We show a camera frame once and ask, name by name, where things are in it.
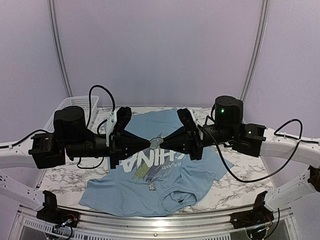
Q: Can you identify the left wall aluminium profile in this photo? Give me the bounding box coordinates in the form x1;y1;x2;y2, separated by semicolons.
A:
47;0;73;97

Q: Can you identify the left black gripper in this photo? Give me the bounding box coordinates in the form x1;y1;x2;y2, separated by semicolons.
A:
64;131;151;170

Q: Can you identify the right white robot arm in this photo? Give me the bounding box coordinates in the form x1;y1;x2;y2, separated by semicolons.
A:
159;95;320;224

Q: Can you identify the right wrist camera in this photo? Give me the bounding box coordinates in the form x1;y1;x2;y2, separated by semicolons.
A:
177;108;198;133

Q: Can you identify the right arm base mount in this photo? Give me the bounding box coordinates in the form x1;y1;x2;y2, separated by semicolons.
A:
230;191;275;229

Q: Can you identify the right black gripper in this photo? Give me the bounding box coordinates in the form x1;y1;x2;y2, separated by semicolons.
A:
159;123;237;161

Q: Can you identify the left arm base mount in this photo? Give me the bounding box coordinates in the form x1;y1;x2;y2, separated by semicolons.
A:
36;190;80;228

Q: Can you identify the light blue printed t-shirt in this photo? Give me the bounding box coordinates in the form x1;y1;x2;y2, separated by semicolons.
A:
78;106;235;218

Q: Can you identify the wall aluminium profile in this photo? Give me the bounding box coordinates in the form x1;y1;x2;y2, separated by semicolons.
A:
47;0;73;97
240;0;270;102

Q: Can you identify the right wall aluminium profile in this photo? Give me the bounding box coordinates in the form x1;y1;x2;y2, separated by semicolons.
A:
240;0;270;102

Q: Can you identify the round silver brooch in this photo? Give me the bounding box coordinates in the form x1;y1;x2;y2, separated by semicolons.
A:
149;137;164;150

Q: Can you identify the aluminium front rail frame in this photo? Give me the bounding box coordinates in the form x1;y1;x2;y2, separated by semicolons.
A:
9;197;298;240

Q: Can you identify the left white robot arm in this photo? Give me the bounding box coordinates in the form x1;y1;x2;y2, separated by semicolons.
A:
0;84;151;169

